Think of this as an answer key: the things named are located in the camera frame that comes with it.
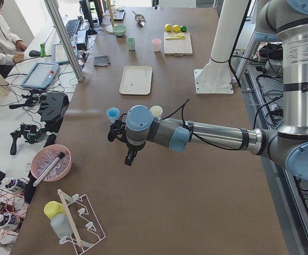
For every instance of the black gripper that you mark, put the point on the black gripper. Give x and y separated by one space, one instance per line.
132 147

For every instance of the blue plastic cup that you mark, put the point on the blue plastic cup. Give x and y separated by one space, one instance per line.
113 114

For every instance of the cream plastic cup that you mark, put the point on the cream plastic cup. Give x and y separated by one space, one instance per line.
156 111

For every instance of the green plastic cup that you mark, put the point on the green plastic cup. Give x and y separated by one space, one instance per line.
130 43

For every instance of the pink plastic cup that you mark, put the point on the pink plastic cup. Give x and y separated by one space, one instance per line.
156 44

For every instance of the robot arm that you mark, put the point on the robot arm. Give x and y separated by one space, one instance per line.
287 146

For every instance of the cream rabbit tray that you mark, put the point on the cream rabbit tray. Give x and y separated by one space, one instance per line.
136 80

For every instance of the grey cloth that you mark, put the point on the grey cloth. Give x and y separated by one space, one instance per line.
99 61

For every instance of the yellow cup on rack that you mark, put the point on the yellow cup on rack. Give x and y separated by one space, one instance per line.
53 208

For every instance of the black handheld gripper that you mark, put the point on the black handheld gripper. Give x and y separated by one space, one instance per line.
30 132

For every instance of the clear cup on rack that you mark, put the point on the clear cup on rack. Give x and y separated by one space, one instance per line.
61 225

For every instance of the wooden cutting board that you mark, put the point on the wooden cutting board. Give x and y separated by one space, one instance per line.
178 47

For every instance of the blue teach pendant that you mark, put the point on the blue teach pendant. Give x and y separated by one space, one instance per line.
40 76

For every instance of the green bowl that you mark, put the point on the green bowl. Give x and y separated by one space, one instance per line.
119 30

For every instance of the yellow plastic knife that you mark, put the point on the yellow plastic knife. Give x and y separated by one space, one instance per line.
174 38

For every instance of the wooden mug tree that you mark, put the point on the wooden mug tree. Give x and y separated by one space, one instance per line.
110 27

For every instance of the whole lemon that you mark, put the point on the whole lemon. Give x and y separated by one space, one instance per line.
176 28
168 27

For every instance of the metal scoop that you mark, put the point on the metal scoop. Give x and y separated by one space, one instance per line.
140 19

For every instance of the green lime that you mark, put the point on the green lime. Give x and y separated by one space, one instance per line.
183 28

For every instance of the black keyboard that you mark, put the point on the black keyboard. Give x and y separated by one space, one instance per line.
71 28

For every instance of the computer mouse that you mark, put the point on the computer mouse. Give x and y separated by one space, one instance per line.
34 53

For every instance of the seated person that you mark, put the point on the seated person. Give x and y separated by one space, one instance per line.
12 48

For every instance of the metal scoop handle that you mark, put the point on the metal scoop handle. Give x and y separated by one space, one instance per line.
59 157

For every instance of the white wire rack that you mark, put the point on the white wire rack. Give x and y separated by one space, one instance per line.
87 229

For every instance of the aluminium frame post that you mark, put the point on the aluminium frame post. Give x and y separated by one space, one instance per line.
52 7

